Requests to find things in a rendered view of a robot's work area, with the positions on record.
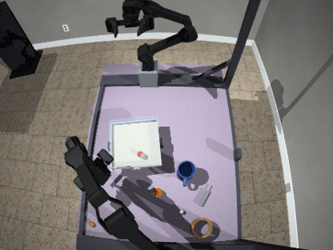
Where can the blue cup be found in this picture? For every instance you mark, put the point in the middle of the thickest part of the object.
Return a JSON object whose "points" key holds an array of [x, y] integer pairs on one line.
{"points": [[186, 169]]}

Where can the brown tape roll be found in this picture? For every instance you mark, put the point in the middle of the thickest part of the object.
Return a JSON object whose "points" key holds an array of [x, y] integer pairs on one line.
{"points": [[210, 228]]}

